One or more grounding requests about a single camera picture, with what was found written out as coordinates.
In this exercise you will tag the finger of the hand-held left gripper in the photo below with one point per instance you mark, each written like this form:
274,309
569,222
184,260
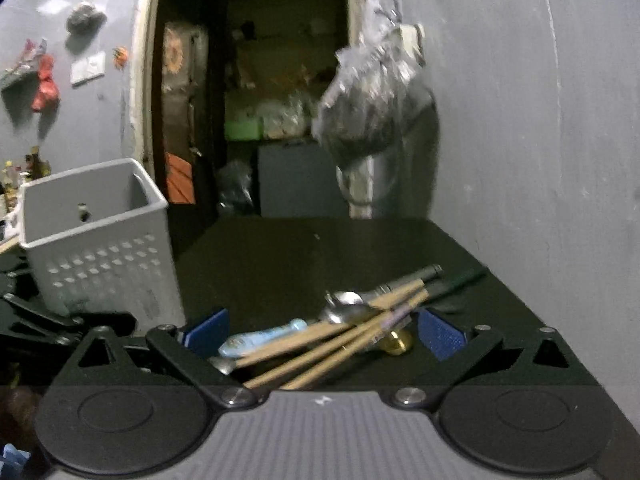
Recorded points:
50,322

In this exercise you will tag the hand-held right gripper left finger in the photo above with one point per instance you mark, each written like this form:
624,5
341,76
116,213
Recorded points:
207,332

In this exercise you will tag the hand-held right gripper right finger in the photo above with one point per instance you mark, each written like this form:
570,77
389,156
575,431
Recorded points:
440,332

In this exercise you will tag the wooden chopstick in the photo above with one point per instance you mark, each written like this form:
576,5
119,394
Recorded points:
325,367
405,306
280,347
310,357

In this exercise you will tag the white perforated plastic basket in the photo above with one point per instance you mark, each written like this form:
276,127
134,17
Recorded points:
100,260

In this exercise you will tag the metal spoon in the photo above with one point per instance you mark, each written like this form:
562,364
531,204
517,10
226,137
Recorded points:
340,316
345,299

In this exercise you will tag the row of sauce bottles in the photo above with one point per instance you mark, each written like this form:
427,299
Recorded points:
25,180

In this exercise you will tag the black plastic bag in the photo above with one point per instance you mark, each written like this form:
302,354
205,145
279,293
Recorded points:
235,187

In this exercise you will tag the orange sign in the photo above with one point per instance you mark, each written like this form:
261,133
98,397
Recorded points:
179,180

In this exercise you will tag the grey cabinet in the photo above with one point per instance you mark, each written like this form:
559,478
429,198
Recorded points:
300,180

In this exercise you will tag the green box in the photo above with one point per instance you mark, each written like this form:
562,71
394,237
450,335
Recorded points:
244,129

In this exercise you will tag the dark wooden door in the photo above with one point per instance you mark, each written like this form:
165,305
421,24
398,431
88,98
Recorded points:
200,125

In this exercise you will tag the white filled plastic bag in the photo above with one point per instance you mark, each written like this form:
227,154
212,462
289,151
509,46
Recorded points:
280,115

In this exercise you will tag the red plastic bag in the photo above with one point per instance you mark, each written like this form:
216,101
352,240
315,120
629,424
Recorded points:
46,87

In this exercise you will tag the clear hanging plastic bag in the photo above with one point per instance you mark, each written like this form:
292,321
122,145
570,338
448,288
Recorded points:
370,100

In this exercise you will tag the sunflower poster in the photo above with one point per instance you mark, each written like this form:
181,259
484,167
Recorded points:
176,55

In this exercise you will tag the storage shelf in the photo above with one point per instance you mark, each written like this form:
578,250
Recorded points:
280,60

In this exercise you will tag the dark hanging bag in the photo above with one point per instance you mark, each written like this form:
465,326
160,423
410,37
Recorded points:
85,15

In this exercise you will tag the white wall switch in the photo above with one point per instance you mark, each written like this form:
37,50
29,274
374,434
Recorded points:
87,69

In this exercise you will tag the wall rack with clips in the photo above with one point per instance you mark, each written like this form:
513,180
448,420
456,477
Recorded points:
22,67

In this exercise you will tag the orange wall hook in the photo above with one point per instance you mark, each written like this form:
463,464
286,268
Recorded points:
120,56

